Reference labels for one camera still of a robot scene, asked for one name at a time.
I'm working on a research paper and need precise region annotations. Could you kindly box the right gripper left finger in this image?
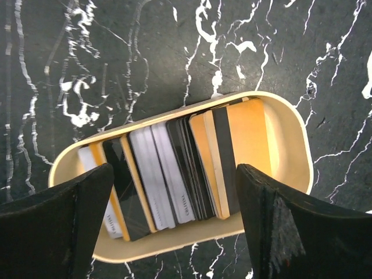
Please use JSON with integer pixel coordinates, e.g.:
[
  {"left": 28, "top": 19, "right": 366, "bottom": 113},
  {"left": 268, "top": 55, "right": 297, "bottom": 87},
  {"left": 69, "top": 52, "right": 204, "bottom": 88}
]
[{"left": 1, "top": 163, "right": 114, "bottom": 278}]

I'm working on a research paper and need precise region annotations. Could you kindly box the beige oval card tray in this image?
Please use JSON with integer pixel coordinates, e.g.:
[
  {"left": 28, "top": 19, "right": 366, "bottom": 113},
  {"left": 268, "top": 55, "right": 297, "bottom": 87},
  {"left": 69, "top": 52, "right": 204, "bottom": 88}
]
[{"left": 48, "top": 91, "right": 313, "bottom": 263}]

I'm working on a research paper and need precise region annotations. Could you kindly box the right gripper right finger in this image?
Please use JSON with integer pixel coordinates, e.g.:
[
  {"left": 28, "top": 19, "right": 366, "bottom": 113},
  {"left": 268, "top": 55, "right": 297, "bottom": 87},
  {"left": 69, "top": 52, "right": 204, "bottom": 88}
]
[{"left": 236, "top": 164, "right": 371, "bottom": 278}]

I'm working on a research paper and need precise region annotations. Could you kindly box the stack of credit cards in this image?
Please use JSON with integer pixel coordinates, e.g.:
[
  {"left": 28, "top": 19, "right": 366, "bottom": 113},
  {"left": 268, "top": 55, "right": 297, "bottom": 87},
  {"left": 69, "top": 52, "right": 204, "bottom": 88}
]
[{"left": 78, "top": 97, "right": 271, "bottom": 241}]

